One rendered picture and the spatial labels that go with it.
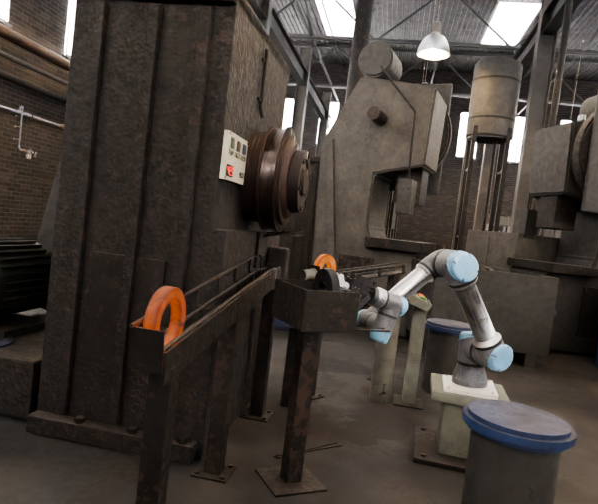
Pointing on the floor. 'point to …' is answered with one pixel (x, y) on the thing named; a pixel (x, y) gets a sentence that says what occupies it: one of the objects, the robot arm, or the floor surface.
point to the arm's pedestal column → (444, 441)
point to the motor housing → (288, 367)
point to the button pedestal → (414, 355)
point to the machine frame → (151, 209)
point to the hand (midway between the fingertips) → (326, 284)
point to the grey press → (584, 211)
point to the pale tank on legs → (490, 131)
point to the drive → (8, 315)
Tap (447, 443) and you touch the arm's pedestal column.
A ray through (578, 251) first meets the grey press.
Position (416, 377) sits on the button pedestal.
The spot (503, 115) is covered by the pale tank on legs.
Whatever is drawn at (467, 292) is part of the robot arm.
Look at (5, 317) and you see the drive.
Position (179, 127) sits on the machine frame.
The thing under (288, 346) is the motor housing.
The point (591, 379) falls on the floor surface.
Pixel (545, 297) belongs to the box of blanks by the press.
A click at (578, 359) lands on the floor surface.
